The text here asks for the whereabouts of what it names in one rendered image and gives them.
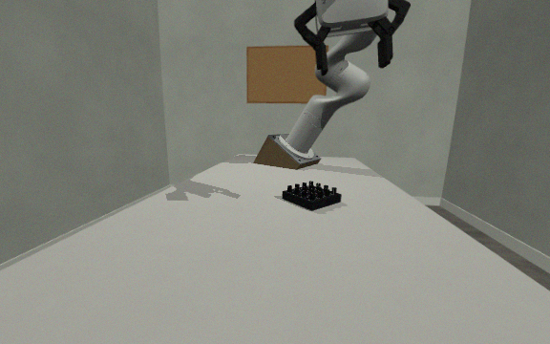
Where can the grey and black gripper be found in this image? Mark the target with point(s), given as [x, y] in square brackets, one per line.
[348, 17]

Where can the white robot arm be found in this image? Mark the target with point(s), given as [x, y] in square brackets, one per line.
[348, 81]

